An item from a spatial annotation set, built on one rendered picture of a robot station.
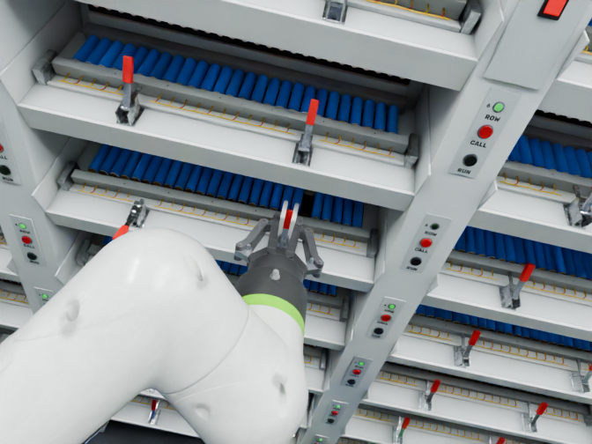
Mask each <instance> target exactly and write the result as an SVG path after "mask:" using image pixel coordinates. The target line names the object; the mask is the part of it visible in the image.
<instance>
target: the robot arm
mask: <svg viewBox="0 0 592 444"><path fill-rule="evenodd" d="M287 205H288V201H286V200H284V205H283V209H282V212H281V213H280V212H275V213H274V215H273V219H272V220H271V221H268V219H266V218H261V220H260V221H259V222H258V223H257V225H256V226H255V227H254V228H253V230H252V231H251V232H250V233H249V235H248V236H247V237H246V238H245V239H244V240H241V241H239V242H237V243H236V245H235V251H234V257H233V259H234V260H235V261H241V260H244V261H246V262H247V267H248V271H247V272H245V273H244V274H242V275H241V276H240V278H239V279H238V280H237V282H236V285H235V287H233V285H232V284H231V282H230V281H229V280H228V278H227V277H226V275H225V274H224V272H223V271H222V270H221V269H220V268H219V266H218V264H217V263H216V261H215V260H214V258H213V257H212V256H211V254H210V252H209V251H208V250H207V249H206V248H205V247H204V246H203V245H202V244H201V243H200V242H198V241H197V240H195V239H194V238H192V237H190V236H188V235H187V234H185V233H182V232H179V231H176V230H173V229H168V228H161V227H150V228H143V229H138V230H135V231H132V232H129V233H126V234H124V235H122V236H120V237H118V238H116V239H114V240H112V241H111V242H109V243H108V244H107V245H106V246H105V247H104V248H103V249H102V250H101V251H100V252H99V253H98V254H97V255H96V256H95V257H94V258H93V259H92V260H91V261H90V262H89V263H88V264H87V265H86V266H85V267H84V268H83V269H82V270H81V271H80V272H79V273H78V274H77V275H76V276H75V277H74V278H73V279H72V280H71V281H69V282H68V283H67V284H66V285H65V286H64V287H63V288H62V289H61V290H60V291H59V292H58V293H57V294H56V295H55V296H54V297H53V298H52V299H51V300H49V301H48V302H47V303H46V304H45V305H44V306H43V307H42V308H41V309H40V310H39V311H38V312H37V313H35V314H34V315H33V316H32V317H31V318H30V319H29V320H28V321H27V322H25V323H24V324H23V325H22V326H21V327H20V328H19V329H18V330H17V331H16V332H14V333H12V334H11V335H10V336H9V337H7V338H6V339H5V340H4V341H3V342H2V343H1V344H0V444H86V443H87V442H88V441H89V440H90V439H91V438H92V437H93V436H94V435H95V434H97V433H98V432H99V431H100V430H101V429H102V428H103V427H104V426H106V425H107V424H108V421H109V419H111V418H112V417H113V416H114V415H115V414H116V413H117V412H118V411H119V410H120V409H122V408H123V407H124V406H125V405H126V404H127V403H129V402H130V401H131V400H132V399H133V398H134V397H136V396H137V395H138V394H139V393H141V392H142V391H144V390H146V389H155V390H157V391H158V392H159V393H160V394H161V395H162V396H163V397H164V398H166V400H167V401H168V402H169V403H170V404H171V405H172V406H173V407H174V409H175V410H176V411H177V412H178V413H179V414H180V415H181V416H182V417H183V418H184V419H185V420H186V422H187V423H188V424H189V425H190V426H191V427H192V428H193V430H194V431H195V432H196V433H197V435H198V436H199V437H200V438H201V439H202V441H203V442H204V443H205V444H286V443H287V442H288V441H289V440H290V439H291V438H292V437H293V435H294V434H295V433H296V432H297V430H298V429H299V427H300V424H301V422H302V420H303V418H304V416H305V412H306V409H307V399H308V385H307V375H306V370H305V366H304V359H303V342H304V332H305V323H306V313H307V291H306V288H305V286H304V285H303V284H302V282H303V280H304V279H305V278H306V276H307V275H311V274H312V275H313V277H314V278H320V277H321V274H322V269H323V265H324V261H323V260H322V259H321V257H320V256H319V255H318V251H317V247H316V244H315V237H314V234H313V230H312V229H311V228H308V227H307V228H303V227H302V221H303V218H301V217H297V213H298V209H299V205H300V204H299V203H296V204H295V205H294V209H293V214H292V220H291V224H290V228H289V232H288V236H291V239H290V241H289V243H288V246H287V248H279V247H277V239H278V233H279V234H281V233H282V229H283V225H284V221H285V214H286V209H287ZM266 233H270V236H269V241H268V247H265V248H262V249H260V250H257V251H255V252H254V253H252V252H253V251H254V249H255V247H256V246H257V245H258V243H259V242H260V241H261V239H262V238H263V236H264V235H265V234H266ZM299 239H301V240H302V245H303V249H304V254H305V258H306V264H307V265H305V264H304V263H303V261H302V260H301V259H300V258H299V257H298V256H297V254H295V250H296V247H297V244H298V241H299Z"/></svg>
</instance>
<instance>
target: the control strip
mask: <svg viewBox="0 0 592 444"><path fill-rule="evenodd" d="M591 1H592V0H520V2H519V3H518V5H517V7H516V9H515V11H514V14H513V16H512V18H511V19H510V22H509V24H508V26H507V29H506V31H505V32H504V34H503V36H502V38H501V40H500V42H499V45H498V47H497V48H496V51H495V53H494V55H493V57H492V60H491V61H490V63H489V65H488V67H487V69H486V71H485V74H484V77H485V78H491V79H495V80H499V81H502V82H507V83H510V84H514V85H520V86H525V87H528V88H532V89H536V90H540V88H541V86H542V84H543V83H544V81H545V80H546V78H547V76H548V75H549V73H550V71H551V69H552V67H553V65H554V64H555V62H556V61H557V60H558V58H559V55H560V54H561V52H562V50H563V49H564V47H565V45H566V44H567V42H568V40H569V39H570V37H571V35H572V34H573V32H574V29H575V28H576V27H577V25H578V24H579V22H580V20H581V18H582V16H583V14H584V13H585V11H586V9H587V8H588V6H589V4H590V3H591Z"/></svg>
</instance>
